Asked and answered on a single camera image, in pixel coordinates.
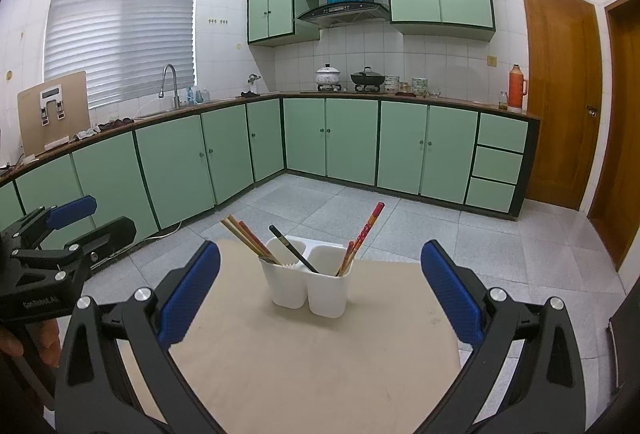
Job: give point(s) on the white window blind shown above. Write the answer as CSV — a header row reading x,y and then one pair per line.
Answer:
x,y
120,28

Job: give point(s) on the red-patterned wooden chopstick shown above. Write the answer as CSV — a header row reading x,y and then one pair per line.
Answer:
x,y
243,227
346,254
367,229
252,229

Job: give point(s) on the black wok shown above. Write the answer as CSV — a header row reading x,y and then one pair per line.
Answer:
x,y
367,77

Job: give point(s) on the light grey cloth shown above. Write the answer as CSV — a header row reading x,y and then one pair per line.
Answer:
x,y
86,133

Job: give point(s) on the white clip device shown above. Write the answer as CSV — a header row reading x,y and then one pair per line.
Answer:
x,y
51,91

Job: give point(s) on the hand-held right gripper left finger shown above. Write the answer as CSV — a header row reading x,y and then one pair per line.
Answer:
x,y
192,299

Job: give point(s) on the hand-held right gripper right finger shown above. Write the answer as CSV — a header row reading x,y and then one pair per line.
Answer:
x,y
452,299

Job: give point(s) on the plain bamboo chopstick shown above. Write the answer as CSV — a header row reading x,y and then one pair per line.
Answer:
x,y
235,221
227,226

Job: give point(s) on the closed wooden door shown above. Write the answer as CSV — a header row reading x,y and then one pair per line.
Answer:
x,y
555,88

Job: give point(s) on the black cabinet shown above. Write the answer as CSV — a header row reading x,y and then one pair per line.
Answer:
x,y
619,354

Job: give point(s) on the red thermos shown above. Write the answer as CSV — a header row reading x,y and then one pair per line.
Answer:
x,y
516,88

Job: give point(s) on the white lidded pot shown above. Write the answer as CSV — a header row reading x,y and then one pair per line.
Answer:
x,y
328,76

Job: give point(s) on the white plastic fork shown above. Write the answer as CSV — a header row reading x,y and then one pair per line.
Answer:
x,y
290,266

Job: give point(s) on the wooden door with frame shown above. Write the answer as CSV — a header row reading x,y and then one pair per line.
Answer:
x,y
625,138

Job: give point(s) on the person's left hand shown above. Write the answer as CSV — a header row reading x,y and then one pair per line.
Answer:
x,y
50,344

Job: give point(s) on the metal kitchen faucet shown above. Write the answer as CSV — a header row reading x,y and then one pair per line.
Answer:
x,y
176,93

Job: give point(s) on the dark cloth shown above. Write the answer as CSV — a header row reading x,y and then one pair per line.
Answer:
x,y
115,123

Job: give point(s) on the blue range hood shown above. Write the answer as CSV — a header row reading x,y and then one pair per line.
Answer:
x,y
345,12

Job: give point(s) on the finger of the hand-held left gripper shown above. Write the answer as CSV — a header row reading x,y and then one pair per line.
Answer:
x,y
75,209
112,234

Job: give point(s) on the beige table cover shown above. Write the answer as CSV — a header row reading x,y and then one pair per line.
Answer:
x,y
300,364

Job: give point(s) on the clear plastic bottle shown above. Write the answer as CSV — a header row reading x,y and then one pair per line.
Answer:
x,y
204,95

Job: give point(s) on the small glass bottle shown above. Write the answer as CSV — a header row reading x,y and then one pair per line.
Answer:
x,y
502,99

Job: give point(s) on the black chopstick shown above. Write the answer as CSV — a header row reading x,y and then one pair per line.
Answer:
x,y
295,251

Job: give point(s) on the white two-compartment utensil holder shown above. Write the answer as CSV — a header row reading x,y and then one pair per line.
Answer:
x,y
325,299

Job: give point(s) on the green base cabinets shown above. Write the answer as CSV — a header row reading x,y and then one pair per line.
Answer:
x,y
350,138

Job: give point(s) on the wooden board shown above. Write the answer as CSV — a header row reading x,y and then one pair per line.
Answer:
x,y
70,113

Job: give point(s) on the stack of bowls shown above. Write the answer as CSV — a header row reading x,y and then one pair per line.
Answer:
x,y
392,83

